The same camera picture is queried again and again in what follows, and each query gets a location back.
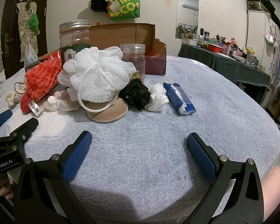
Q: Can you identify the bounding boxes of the green plush on door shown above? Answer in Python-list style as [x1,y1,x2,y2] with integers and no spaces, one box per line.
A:
[29,14,40,34]

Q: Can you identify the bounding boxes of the coral knitted scrunchie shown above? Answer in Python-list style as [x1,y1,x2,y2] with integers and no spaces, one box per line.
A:
[25,58,62,102]

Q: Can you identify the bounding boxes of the white cabinet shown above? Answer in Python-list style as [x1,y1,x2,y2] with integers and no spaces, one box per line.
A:
[246,10,280,77]

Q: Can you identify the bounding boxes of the cream knitted scrunchie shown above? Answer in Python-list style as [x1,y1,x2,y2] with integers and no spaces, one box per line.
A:
[5,82,26,108]

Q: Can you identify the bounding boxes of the plastic bag on door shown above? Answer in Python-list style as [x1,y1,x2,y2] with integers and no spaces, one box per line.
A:
[24,43,38,67]

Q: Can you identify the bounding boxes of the green cloth side table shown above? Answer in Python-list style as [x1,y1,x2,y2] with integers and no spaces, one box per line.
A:
[177,42,271,105]

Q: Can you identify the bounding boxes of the red bowl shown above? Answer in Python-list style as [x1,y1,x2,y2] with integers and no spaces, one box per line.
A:
[207,43,222,53]

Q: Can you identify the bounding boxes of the cardboard box red interior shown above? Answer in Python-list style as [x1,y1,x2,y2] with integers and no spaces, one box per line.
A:
[38,23,167,76]

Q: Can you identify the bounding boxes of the white ruffled scrunchie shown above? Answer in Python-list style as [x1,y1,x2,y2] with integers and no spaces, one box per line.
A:
[144,83,169,112]

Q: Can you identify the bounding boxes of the blue tissue packet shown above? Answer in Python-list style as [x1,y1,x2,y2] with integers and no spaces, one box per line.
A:
[163,83,196,115]

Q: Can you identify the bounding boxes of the person's left hand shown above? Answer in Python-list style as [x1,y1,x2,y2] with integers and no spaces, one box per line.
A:
[0,178,14,200]

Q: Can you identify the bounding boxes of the small plastic jar gold contents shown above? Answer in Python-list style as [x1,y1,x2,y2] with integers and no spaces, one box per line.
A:
[120,43,146,83]

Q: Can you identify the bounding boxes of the green tote bag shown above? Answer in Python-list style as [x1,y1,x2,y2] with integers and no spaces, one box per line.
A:
[107,0,141,21]

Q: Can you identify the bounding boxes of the dark wooden door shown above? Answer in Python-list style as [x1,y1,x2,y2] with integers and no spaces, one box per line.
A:
[1,0,48,79]

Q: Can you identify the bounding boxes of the wall mirror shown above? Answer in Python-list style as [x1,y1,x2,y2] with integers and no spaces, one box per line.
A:
[175,0,199,39]

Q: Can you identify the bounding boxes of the large glass jar green contents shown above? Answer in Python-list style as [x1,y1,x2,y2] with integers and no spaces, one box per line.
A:
[60,19,90,64]

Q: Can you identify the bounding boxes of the tan round powder puff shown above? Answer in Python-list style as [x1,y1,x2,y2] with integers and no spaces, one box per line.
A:
[87,98,128,123]

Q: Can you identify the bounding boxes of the black knitted scrunchie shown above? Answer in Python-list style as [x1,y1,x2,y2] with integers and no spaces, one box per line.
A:
[119,78,151,110]

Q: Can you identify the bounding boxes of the beige hanging door organizer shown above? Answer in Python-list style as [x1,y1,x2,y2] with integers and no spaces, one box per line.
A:
[16,1,38,62]

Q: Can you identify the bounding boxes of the red yarn pompom with cord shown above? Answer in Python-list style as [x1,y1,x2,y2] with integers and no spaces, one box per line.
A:
[14,82,32,114]

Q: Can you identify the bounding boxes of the white mesh bath pouf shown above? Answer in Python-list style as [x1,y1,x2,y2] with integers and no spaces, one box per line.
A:
[57,46,136,113]

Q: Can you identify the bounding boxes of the white fluffy bunny scrunchie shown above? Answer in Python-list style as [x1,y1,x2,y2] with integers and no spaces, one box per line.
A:
[29,91,72,117]

